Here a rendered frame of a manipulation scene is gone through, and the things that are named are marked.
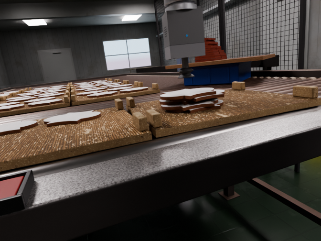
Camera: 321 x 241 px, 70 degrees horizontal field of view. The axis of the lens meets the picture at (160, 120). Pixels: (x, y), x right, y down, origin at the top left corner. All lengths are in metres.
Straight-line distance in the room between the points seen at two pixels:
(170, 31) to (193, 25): 0.06
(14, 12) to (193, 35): 7.36
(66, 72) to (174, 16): 10.69
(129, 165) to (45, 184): 0.11
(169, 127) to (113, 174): 0.16
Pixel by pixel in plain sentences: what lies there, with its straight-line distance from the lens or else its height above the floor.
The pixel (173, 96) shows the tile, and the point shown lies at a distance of 0.53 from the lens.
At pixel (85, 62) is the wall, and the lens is 11.22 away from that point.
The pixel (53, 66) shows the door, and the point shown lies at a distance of 11.22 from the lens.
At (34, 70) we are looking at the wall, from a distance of 11.38.
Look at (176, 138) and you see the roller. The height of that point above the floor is 0.92.
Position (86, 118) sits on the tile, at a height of 0.94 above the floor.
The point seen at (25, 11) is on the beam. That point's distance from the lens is 7.75.
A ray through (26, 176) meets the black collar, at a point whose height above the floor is 0.93.
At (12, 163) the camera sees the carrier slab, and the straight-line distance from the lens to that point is 0.42.
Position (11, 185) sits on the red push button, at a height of 0.93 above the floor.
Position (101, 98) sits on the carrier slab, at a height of 0.93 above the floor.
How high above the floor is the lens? 1.05
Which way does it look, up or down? 14 degrees down
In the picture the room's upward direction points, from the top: 6 degrees counter-clockwise
